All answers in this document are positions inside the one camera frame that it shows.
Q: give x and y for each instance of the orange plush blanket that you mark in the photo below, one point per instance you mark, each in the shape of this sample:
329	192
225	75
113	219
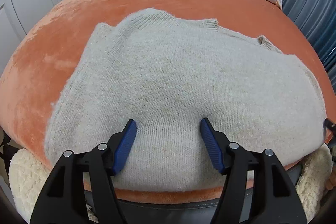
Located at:
86	8

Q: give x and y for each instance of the blue-grey curtain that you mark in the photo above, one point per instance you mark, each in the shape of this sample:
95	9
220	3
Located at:
307	3

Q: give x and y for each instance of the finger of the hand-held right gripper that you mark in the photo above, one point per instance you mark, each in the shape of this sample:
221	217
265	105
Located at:
331	125

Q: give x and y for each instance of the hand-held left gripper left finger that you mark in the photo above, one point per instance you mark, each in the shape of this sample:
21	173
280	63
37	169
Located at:
126	145

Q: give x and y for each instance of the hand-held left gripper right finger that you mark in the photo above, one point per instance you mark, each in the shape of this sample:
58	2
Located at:
212	145

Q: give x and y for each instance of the beige knit sweater black hearts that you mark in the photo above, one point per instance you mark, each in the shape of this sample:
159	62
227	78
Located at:
178	98

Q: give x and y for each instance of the cream fleece clothing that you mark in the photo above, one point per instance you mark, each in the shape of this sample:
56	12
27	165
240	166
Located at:
26	176
312	179

